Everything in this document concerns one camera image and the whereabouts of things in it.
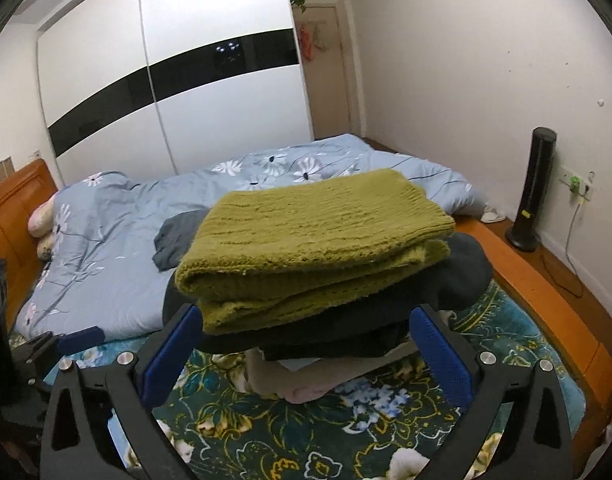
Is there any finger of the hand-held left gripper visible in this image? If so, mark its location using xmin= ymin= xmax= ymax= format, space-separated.
xmin=16 ymin=326 xmax=105 ymax=362

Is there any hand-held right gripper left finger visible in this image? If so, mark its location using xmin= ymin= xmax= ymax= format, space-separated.
xmin=40 ymin=304 xmax=204 ymax=480

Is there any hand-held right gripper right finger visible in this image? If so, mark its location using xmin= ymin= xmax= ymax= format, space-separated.
xmin=410 ymin=304 xmax=574 ymax=480

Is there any olive green knit sweater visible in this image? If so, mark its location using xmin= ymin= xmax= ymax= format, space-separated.
xmin=175 ymin=169 xmax=457 ymax=336

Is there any black folded garment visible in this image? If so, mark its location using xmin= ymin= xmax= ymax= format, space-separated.
xmin=163 ymin=235 xmax=494 ymax=361

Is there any patterned pillow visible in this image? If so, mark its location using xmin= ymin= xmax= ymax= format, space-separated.
xmin=36 ymin=232 xmax=58 ymax=261

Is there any blue floral duvet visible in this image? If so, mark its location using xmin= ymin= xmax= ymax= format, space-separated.
xmin=13 ymin=133 xmax=489 ymax=343

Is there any dark grey garment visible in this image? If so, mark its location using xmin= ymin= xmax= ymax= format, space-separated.
xmin=152 ymin=208 xmax=212 ymax=272

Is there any pink white pillow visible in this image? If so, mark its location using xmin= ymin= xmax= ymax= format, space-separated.
xmin=27 ymin=199 xmax=57 ymax=237

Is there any wooden headboard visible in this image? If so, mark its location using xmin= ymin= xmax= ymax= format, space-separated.
xmin=0 ymin=158 xmax=59 ymax=311

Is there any green floral bed sheet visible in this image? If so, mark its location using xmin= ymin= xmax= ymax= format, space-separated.
xmin=61 ymin=280 xmax=587 ymax=480

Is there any white slipper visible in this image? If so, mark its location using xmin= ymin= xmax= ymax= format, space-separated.
xmin=480 ymin=201 xmax=507 ymax=224

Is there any black tower heater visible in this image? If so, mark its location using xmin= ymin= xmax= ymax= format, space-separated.
xmin=505 ymin=127 xmax=558 ymax=252

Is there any beige door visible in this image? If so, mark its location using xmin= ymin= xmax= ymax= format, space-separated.
xmin=292 ymin=2 xmax=357 ymax=142

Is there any white wardrobe with black stripe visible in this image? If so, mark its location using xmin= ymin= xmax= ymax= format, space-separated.
xmin=36 ymin=0 xmax=314 ymax=191

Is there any red hanging ornament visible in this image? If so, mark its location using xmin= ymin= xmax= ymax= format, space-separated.
xmin=300 ymin=22 xmax=317 ymax=61

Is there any power cable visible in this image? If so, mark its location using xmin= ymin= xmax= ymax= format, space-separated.
xmin=541 ymin=195 xmax=587 ymax=298

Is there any wall power socket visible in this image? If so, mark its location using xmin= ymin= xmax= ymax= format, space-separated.
xmin=558 ymin=167 xmax=595 ymax=199

